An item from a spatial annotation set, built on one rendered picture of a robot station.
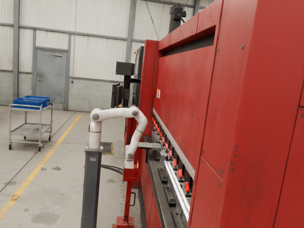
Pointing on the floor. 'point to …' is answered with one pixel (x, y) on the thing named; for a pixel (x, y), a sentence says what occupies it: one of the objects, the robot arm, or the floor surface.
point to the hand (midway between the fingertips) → (129, 173)
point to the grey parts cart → (26, 131)
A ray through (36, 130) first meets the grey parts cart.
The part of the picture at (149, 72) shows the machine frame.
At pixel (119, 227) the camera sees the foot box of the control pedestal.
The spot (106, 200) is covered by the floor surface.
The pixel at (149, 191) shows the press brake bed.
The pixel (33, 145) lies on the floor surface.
